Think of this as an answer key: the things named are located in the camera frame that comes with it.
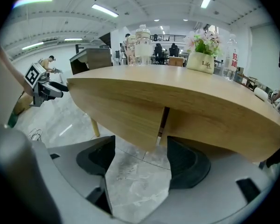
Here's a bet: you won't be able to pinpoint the wooden coffee table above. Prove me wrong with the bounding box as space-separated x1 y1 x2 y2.
66 64 280 164

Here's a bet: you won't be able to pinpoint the small wooden box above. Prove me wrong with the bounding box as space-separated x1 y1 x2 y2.
169 56 185 67

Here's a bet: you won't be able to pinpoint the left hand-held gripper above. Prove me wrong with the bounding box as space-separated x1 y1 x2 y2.
24 63 70 107

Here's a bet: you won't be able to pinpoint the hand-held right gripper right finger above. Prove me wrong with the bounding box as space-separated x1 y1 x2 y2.
167 135 275 205

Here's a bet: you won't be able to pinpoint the person's left forearm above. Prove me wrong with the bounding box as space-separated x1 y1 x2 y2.
0 44 35 97

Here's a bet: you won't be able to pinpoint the potted pink flowers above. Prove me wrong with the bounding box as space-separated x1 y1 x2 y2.
184 29 224 75

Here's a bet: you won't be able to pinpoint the small white round disc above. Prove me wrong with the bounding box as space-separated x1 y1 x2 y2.
253 87 269 101

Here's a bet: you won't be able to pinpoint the glass jar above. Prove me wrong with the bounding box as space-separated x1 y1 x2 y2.
134 24 152 66
126 35 136 66

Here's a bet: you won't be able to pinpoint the clear plastic water bottle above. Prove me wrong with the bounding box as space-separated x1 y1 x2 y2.
224 33 239 81

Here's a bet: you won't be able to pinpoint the dark wooden desk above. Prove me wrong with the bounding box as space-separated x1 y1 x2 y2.
69 47 113 76

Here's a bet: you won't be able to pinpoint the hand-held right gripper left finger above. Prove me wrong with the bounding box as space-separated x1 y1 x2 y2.
48 135 116 216

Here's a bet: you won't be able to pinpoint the black railing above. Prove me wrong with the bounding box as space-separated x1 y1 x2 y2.
150 34 188 43

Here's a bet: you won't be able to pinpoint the black office chair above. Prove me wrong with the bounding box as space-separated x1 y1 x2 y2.
154 43 166 65
169 42 180 57

